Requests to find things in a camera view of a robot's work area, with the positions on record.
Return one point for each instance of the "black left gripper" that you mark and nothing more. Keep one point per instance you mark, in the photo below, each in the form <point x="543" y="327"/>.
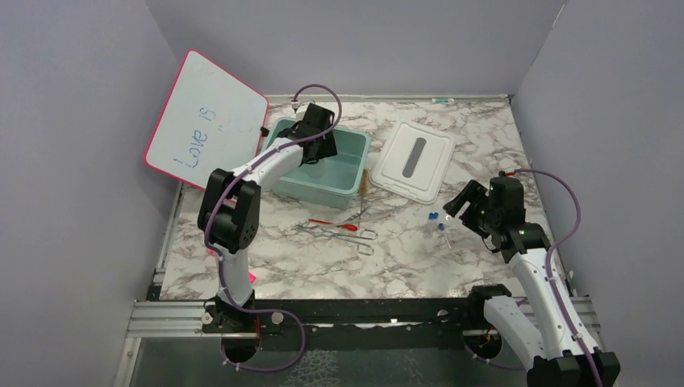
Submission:
<point x="325" y="148"/>

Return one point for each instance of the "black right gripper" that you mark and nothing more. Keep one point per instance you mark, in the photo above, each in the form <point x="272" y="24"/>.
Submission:
<point x="473" y="192"/>

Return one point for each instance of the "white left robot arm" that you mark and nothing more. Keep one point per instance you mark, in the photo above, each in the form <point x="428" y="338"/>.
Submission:
<point x="231" y="205"/>

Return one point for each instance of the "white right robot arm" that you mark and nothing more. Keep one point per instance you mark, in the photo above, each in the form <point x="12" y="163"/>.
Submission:
<point x="555" y="348"/>

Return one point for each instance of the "blue capped test tube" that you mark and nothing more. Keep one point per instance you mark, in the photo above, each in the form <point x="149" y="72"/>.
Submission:
<point x="430" y="222"/>
<point x="435" y="220"/>
<point x="444" y="234"/>

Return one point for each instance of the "teal plastic bin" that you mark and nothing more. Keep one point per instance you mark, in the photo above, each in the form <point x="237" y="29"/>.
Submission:
<point x="333" y="181"/>

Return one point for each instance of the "white plastic bin lid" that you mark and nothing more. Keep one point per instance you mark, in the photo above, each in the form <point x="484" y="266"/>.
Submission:
<point x="413" y="161"/>

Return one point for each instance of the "pink framed whiteboard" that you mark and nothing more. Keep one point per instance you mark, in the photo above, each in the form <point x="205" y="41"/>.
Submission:
<point x="210" y="120"/>

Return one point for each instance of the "red plastic dropper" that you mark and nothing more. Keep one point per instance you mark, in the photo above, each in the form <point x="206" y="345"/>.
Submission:
<point x="346" y="226"/>

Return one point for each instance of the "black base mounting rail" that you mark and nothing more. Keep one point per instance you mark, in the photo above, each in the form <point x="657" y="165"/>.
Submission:
<point x="324" y="324"/>

